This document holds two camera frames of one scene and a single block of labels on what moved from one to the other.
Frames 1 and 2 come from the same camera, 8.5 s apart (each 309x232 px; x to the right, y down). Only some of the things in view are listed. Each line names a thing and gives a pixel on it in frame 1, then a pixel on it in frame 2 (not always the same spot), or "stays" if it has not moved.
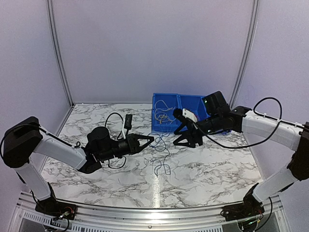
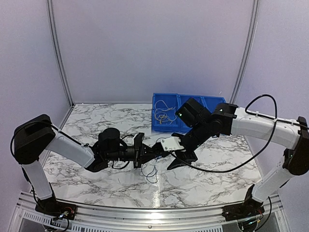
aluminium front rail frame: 22,217 stays
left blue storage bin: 163,105 stays
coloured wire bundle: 155,139 → 157,157
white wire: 161,111 stays
